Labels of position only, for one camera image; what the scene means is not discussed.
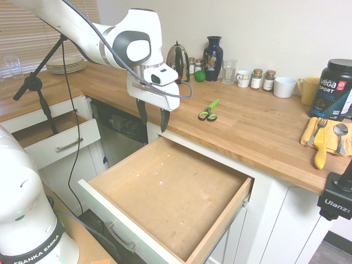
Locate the clear faceted glass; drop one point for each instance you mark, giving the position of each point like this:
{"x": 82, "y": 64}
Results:
{"x": 12, "y": 67}

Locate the large open wooden drawer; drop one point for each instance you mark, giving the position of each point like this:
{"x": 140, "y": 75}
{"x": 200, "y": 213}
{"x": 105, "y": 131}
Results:
{"x": 170, "y": 192}

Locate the white kitchen cabinet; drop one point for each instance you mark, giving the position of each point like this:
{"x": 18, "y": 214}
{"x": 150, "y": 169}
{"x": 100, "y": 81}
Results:
{"x": 275, "y": 220}

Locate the black camera boom stand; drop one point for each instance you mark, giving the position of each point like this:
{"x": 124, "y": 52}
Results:
{"x": 31, "y": 82}

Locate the silver spoon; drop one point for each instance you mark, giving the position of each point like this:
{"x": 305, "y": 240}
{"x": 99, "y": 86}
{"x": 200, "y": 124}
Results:
{"x": 340, "y": 129}

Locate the stainless steel dishwasher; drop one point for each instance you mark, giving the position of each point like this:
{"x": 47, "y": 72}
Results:
{"x": 121, "y": 129}

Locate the green black scissors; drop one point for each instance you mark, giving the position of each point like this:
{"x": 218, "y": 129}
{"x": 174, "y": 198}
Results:
{"x": 212, "y": 105}

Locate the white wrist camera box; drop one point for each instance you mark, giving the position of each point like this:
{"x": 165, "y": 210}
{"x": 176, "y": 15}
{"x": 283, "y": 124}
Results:
{"x": 162, "y": 74}

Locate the dark blue painted vase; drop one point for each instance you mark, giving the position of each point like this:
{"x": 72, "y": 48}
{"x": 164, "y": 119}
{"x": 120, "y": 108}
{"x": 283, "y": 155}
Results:
{"x": 212, "y": 60}

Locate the yellow folded cloth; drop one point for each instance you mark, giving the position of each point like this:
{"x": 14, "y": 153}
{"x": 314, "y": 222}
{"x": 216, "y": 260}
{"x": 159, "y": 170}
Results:
{"x": 331, "y": 140}

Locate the silver fork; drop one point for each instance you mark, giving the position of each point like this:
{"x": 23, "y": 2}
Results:
{"x": 321, "y": 123}

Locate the spice jar copper lid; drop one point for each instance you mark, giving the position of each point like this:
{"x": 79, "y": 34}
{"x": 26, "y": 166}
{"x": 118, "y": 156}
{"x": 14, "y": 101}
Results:
{"x": 256, "y": 81}
{"x": 269, "y": 82}

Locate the chrome black electric kettle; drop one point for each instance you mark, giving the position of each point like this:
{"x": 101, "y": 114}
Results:
{"x": 178, "y": 56}

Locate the black Vega protein tub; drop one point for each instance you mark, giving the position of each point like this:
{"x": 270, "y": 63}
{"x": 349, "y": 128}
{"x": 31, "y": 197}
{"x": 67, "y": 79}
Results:
{"x": 331, "y": 90}

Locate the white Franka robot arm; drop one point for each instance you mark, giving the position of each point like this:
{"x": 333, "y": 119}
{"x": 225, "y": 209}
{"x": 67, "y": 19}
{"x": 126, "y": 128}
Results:
{"x": 137, "y": 24}

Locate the stack of cream plates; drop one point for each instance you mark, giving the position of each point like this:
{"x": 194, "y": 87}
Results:
{"x": 66, "y": 66}

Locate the plain white cup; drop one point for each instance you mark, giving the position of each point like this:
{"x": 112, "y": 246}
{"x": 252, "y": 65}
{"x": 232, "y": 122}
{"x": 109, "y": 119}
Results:
{"x": 284, "y": 88}

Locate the tall clear drinking glass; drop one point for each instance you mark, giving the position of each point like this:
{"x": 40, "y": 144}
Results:
{"x": 229, "y": 71}

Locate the small white printed cup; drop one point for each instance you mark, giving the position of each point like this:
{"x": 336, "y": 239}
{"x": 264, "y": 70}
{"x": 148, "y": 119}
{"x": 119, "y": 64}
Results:
{"x": 244, "y": 79}

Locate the beige window blinds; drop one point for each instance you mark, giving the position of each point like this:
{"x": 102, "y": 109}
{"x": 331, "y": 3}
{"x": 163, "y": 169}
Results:
{"x": 22, "y": 35}

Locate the orange sticky note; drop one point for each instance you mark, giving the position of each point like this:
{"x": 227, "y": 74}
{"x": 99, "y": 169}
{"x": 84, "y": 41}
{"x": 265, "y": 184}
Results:
{"x": 101, "y": 261}

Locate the yellow mug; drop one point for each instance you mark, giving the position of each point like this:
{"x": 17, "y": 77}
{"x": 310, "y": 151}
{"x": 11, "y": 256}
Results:
{"x": 309, "y": 90}

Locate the green lime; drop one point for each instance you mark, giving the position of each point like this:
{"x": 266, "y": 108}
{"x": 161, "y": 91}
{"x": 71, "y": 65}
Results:
{"x": 200, "y": 76}

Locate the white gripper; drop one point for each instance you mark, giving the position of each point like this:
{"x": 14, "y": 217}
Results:
{"x": 154, "y": 96}

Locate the black Ulanzi camera mount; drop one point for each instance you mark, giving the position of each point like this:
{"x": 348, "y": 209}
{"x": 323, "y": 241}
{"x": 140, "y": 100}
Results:
{"x": 334, "y": 198}

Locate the small open white drawer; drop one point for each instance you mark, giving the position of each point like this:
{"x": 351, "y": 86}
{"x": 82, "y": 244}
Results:
{"x": 68, "y": 137}

